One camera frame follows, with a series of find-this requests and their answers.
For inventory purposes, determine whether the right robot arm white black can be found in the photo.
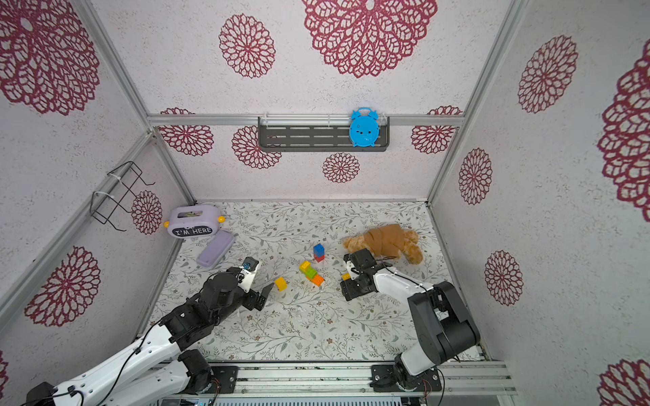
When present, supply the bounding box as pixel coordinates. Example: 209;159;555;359
340;249;481;392

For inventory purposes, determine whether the small blue lego brick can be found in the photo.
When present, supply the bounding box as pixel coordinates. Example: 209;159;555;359
313;244;325;258

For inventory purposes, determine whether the yellow square lego brick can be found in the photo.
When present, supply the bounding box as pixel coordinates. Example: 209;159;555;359
274;277;288;292

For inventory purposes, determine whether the brown plush teddy bear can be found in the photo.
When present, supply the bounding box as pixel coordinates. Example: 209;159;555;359
343;224;423;265

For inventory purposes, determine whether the orange lego brick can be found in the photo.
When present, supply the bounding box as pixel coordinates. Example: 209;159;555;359
311;274;324;287

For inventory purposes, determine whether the black wire wall rack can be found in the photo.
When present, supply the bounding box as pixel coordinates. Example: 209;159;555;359
89;161;155;233

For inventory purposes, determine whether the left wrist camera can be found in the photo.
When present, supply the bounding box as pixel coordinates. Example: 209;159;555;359
238;256;260;293

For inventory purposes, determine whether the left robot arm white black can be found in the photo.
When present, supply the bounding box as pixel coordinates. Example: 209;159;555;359
25;267;274;405

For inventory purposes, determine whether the grey wall shelf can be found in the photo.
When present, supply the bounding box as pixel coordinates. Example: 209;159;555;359
257;118;390;153

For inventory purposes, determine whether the purple toy radio clock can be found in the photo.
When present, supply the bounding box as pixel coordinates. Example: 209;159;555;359
164;205;225;239

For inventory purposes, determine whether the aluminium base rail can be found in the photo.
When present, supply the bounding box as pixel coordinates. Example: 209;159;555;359
211;361;517;399

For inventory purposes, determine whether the green lego brick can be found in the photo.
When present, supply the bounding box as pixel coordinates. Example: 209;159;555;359
304;267;318;280

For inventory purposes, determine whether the purple pencil case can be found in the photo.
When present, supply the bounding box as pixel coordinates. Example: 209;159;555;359
196;230;235;268

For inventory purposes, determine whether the blue alarm clock toy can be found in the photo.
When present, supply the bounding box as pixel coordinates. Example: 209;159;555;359
349;108;380;147

